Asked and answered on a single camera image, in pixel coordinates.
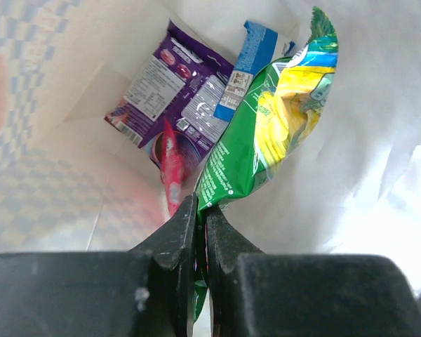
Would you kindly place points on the small pink snack packet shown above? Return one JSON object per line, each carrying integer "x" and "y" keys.
{"x": 175, "y": 170}

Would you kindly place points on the blue snack box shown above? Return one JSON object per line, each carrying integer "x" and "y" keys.
{"x": 257, "y": 51}

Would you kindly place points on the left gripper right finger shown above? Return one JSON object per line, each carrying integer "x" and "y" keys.
{"x": 253, "y": 293}

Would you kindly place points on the green snack packet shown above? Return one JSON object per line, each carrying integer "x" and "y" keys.
{"x": 281, "y": 108}

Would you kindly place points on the purple snack packet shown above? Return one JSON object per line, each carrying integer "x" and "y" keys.
{"x": 181, "y": 84}

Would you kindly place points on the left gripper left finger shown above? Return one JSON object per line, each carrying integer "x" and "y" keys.
{"x": 146, "y": 291}

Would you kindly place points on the blue checkered paper bag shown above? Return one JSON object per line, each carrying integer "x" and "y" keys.
{"x": 70, "y": 181}

